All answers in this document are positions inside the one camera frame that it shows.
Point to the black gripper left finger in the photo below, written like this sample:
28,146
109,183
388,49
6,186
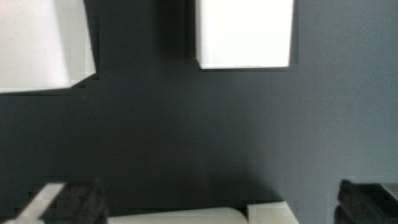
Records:
79,206

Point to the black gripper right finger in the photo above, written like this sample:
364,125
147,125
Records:
369,203

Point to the white desk leg with tag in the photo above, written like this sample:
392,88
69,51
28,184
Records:
244,30

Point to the white desk leg block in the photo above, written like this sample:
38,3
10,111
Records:
47,57

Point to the white right fence bar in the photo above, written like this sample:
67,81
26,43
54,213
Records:
269,213

